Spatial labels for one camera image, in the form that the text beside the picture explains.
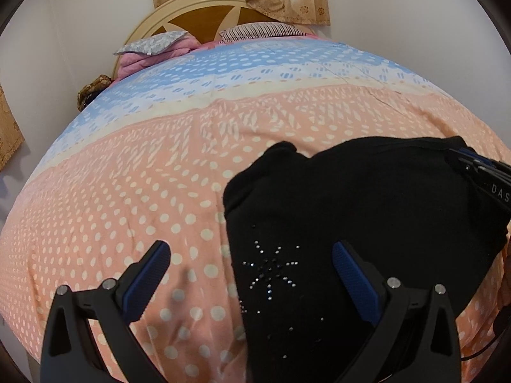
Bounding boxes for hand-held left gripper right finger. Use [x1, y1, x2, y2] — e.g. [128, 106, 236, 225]
[331, 240, 461, 383]

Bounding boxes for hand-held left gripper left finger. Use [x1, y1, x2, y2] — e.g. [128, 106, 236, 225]
[40, 240, 172, 383]

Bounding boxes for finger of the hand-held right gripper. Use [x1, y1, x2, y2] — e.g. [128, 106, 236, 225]
[459, 157, 499, 178]
[447, 146, 482, 164]

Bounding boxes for black pants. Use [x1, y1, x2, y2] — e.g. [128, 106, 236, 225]
[223, 136, 509, 383]

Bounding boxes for polka dot bed blanket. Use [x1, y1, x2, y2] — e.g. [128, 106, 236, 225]
[0, 36, 511, 383]

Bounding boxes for brown patterned bag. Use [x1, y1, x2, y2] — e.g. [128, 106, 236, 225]
[77, 74, 112, 112]

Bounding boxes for golden patterned side curtain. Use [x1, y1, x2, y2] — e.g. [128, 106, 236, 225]
[0, 84, 25, 172]

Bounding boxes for folded pink blanket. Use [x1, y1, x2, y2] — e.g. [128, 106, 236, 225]
[116, 34, 200, 78]

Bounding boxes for grey floral pillow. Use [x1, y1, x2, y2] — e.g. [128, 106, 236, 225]
[113, 31, 188, 56]

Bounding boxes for striped pillow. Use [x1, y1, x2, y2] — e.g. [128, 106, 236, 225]
[219, 23, 306, 43]

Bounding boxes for cream and brown headboard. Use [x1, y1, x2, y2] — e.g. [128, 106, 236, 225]
[113, 0, 260, 82]

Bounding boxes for thin black cable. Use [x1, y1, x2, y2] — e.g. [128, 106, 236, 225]
[459, 299, 511, 364]

